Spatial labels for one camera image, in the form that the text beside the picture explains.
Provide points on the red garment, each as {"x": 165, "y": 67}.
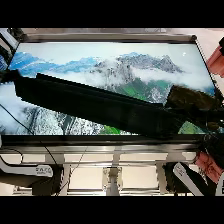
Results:
{"x": 216, "y": 61}

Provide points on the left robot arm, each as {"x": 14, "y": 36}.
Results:
{"x": 30, "y": 171}

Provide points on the pink garment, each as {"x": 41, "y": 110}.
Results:
{"x": 210, "y": 166}

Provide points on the silver frame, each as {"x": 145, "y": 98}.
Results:
{"x": 113, "y": 156}

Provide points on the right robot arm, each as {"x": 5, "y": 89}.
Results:
{"x": 186, "y": 176}

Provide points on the black garment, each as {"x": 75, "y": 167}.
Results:
{"x": 190, "y": 98}

